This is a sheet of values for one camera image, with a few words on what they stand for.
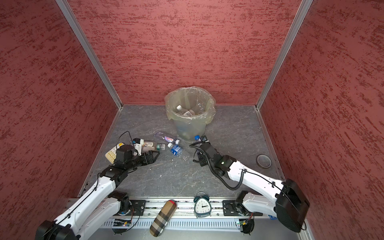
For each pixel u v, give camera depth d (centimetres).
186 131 97
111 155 91
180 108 97
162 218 69
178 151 90
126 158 64
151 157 73
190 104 100
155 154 79
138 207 74
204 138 71
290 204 40
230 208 74
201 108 95
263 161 91
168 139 95
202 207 71
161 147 92
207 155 60
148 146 91
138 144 75
